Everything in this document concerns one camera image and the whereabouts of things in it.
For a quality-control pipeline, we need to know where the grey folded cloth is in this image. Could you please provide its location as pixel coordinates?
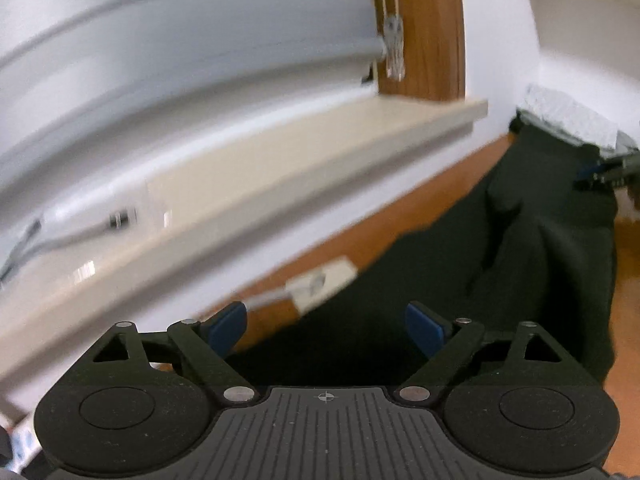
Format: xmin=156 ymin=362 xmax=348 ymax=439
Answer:
xmin=551 ymin=130 xmax=639 ymax=159

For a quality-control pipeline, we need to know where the grey roller shutter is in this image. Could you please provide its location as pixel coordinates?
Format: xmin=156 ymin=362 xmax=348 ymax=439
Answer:
xmin=1 ymin=0 xmax=384 ymax=188

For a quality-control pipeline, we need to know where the white wall socket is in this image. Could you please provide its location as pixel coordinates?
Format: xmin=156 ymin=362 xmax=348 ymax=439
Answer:
xmin=285 ymin=256 xmax=358 ymax=316

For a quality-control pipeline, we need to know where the black garment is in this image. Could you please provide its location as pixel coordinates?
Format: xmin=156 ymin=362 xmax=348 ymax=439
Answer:
xmin=229 ymin=126 xmax=617 ymax=389

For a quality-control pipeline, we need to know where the shutter strap with metal clip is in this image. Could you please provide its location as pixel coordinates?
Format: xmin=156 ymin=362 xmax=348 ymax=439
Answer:
xmin=373 ymin=0 xmax=407 ymax=83

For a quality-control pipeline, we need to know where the beige window sill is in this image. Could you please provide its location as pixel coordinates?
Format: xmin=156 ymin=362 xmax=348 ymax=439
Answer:
xmin=1 ymin=96 xmax=488 ymax=375

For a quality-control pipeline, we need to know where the wooden window frame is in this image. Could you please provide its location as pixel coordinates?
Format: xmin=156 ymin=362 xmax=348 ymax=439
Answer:
xmin=374 ymin=0 xmax=465 ymax=102

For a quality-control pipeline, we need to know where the window crank handle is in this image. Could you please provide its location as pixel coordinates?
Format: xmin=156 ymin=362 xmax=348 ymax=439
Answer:
xmin=1 ymin=207 xmax=138 ymax=285

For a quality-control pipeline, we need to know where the white patterned folded cloth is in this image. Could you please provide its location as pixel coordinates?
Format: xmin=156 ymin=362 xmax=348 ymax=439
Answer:
xmin=518 ymin=84 xmax=618 ymax=151

